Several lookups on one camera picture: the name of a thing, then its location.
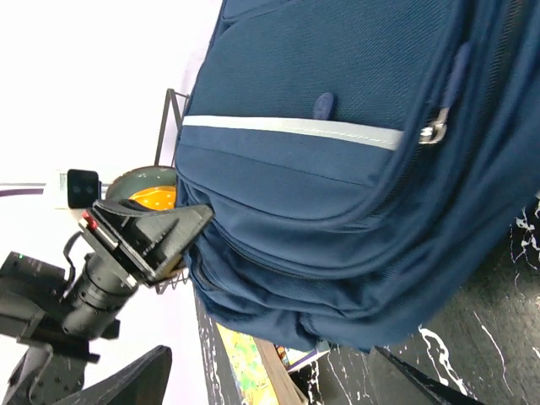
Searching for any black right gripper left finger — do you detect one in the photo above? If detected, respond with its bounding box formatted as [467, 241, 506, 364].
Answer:
[57, 345, 172, 405]

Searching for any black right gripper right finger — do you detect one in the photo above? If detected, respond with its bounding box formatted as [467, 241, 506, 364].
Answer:
[370, 347, 482, 405]

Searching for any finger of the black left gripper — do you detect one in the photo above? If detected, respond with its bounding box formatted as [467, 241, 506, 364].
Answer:
[121, 205, 213, 278]

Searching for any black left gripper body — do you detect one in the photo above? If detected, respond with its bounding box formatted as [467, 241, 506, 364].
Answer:
[78, 198, 186, 289]

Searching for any orange treehouse paperback book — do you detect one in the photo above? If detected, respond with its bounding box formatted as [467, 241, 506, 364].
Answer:
[217, 324, 278, 405]

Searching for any navy blue student backpack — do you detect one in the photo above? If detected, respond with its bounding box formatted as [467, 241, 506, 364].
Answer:
[175, 0, 539, 351]

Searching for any purple treehouse paperback book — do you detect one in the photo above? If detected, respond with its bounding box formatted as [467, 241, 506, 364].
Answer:
[275, 341, 331, 374]

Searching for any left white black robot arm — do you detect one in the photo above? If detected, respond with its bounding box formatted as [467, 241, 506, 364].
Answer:
[1, 200, 213, 404]

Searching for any dark green plate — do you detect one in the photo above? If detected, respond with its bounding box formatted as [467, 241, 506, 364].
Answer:
[105, 165, 176, 202]

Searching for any orange plate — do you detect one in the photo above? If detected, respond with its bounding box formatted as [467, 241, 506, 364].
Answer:
[129, 186, 176, 210]

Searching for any black wire dish rack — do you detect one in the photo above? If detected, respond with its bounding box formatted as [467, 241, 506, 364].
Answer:
[154, 87, 192, 295]

